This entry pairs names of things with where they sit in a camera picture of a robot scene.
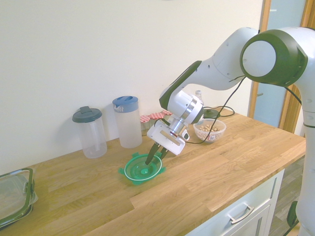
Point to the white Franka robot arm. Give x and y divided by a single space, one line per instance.
221 68

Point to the rectangular container dark-rimmed lid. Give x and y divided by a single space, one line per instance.
12 194

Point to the clear pitcher with blue lid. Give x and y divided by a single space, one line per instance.
129 127

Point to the clear pitcher with dark lid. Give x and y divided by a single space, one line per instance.
92 137

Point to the cereal rings heap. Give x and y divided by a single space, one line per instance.
205 129

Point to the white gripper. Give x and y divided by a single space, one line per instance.
167 142

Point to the wooden door frame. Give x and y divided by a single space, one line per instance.
263 14

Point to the green round container lid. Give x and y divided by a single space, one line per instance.
140 173

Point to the clear round food container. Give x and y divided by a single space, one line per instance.
216 132

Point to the glass jar red checkered lid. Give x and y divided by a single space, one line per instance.
144 119
155 116
166 113

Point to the white cabinet drawers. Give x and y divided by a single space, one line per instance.
246 191

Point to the dark round kettle base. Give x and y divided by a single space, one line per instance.
210 114

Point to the frosted glass door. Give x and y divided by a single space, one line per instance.
283 12

